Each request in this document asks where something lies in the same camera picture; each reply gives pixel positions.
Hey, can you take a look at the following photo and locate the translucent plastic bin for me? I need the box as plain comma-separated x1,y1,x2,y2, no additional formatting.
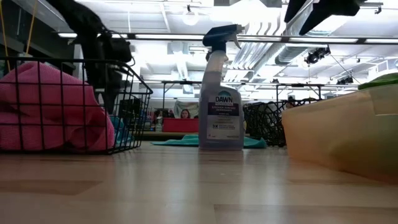
280,82,398,185

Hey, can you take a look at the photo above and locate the Dawn spray bottle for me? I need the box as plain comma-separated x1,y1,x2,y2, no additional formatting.
198,24,246,151

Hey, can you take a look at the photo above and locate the green microfiber towel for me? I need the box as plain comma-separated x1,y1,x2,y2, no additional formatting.
357,72,398,91

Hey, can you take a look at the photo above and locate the black ceiling spotlight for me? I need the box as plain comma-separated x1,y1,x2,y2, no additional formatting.
336,75,355,86
303,45,332,65

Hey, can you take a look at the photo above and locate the pink microfiber towel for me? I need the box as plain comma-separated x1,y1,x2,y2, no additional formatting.
0,61,116,152

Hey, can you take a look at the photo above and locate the black framed background table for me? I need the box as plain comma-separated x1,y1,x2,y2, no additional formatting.
160,80,325,110

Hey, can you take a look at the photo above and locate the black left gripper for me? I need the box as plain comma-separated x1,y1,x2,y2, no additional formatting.
73,28,134,115

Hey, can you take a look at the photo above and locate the blue microfiber towel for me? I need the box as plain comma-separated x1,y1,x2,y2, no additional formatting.
109,115,135,147

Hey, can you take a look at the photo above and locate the yellow cord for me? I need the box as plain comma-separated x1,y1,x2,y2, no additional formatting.
24,0,39,55

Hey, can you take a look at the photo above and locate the red storage bin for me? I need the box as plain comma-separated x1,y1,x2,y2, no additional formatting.
162,117,200,134

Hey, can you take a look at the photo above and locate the black wire basket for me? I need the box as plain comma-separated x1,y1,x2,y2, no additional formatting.
0,56,154,156
242,98,320,148

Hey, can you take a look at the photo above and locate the teal microfiber towel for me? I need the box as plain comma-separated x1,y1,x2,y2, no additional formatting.
150,134,268,149

